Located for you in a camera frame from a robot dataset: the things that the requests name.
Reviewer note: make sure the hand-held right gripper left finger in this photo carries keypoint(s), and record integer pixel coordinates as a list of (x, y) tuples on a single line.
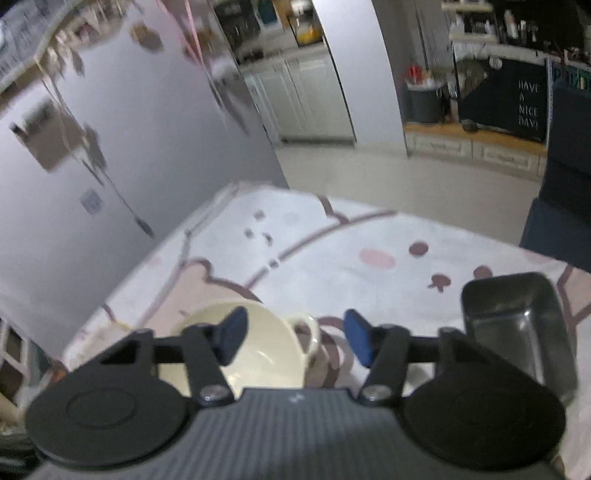
[(232, 334)]

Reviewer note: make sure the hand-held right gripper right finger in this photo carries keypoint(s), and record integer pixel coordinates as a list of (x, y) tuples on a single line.
[(358, 337)]

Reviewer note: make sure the large square steel tray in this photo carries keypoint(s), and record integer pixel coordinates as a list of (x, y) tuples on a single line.
[(517, 332)]

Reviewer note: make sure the low wooden-top drawer cabinet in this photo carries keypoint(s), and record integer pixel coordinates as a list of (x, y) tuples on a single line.
[(475, 145)]

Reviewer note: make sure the grey trash bin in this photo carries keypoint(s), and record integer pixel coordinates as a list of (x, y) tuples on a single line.
[(424, 104)]

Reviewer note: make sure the white kitchen cabinets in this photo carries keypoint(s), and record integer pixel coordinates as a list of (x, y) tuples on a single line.
[(304, 97)]

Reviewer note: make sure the dark blue chair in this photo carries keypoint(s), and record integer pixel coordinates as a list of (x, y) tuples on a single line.
[(563, 194)]

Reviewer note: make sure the black printed cloth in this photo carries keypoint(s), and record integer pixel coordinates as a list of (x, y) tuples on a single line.
[(508, 99)]

